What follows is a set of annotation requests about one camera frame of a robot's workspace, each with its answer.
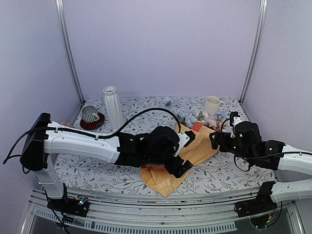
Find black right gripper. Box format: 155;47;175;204
210;131;254;163

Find orange paper flower bouquet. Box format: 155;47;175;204
140;97;227;197

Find white ribbed ceramic vase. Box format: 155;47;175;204
103;86;124;130

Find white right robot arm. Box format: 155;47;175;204
209;121;312;213

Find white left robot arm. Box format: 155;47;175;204
20;113;195;212

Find floral patterned tablecloth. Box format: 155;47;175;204
55;97;276;195

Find cream ceramic mug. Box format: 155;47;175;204
203;96;224;115

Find dark red saucer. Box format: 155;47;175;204
79;113;105;130

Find striped black white cup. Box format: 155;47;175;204
81;105;100;123

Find pink patterned ball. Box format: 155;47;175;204
60;122;73;128

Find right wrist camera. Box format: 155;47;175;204
230;112;243;138

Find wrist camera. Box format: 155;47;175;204
230;112;243;138
174;130;195;157

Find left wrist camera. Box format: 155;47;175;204
174;130;195;157

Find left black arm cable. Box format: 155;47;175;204
2;108;182;174

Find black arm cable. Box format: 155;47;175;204
2;108;182;174
220;118;312;172

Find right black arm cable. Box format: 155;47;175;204
220;118;312;172

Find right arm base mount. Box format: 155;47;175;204
234;181;277;229

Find aluminium front rail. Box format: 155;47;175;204
24;189;306;234

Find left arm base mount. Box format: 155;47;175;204
47;190;90;217

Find right aluminium frame post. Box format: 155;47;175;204
239;0;268;106

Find aluminium frame post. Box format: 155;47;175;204
239;0;268;106
55;0;85;104

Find left aluminium frame post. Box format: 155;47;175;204
55;0;85;104

